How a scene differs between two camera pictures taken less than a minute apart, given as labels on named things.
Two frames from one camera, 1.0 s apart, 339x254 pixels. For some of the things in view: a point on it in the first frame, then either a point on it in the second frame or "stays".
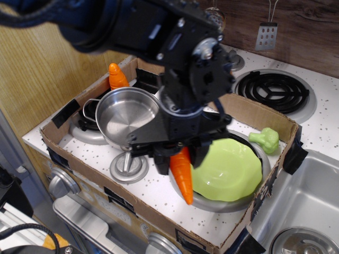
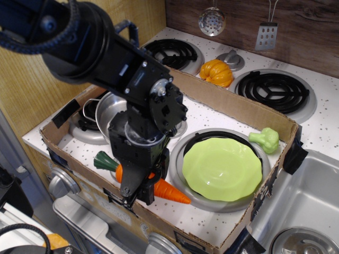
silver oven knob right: [157, 244] stays
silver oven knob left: [61, 184] stays
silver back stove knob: [236, 61] stays
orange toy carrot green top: [180, 166] → [105, 161]
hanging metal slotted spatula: [267, 33] stays
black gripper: [186, 116] → [139, 151]
